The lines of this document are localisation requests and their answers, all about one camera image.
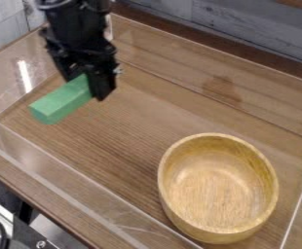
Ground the brown wooden bowl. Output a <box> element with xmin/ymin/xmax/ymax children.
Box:
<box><xmin>157</xmin><ymin>133</ymin><xmax>279</xmax><ymax>244</ymax></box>

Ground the green rectangular block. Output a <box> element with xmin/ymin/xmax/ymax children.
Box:
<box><xmin>28</xmin><ymin>74</ymin><xmax>92</xmax><ymax>125</ymax></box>

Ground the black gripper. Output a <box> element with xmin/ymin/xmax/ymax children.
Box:
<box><xmin>37</xmin><ymin>0</ymin><xmax>117</xmax><ymax>101</ymax></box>

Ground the metal frame lower left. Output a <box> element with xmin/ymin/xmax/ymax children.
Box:
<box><xmin>0</xmin><ymin>205</ymin><xmax>56</xmax><ymax>249</ymax></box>

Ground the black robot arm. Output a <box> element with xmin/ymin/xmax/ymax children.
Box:
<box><xmin>34</xmin><ymin>0</ymin><xmax>119</xmax><ymax>101</ymax></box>

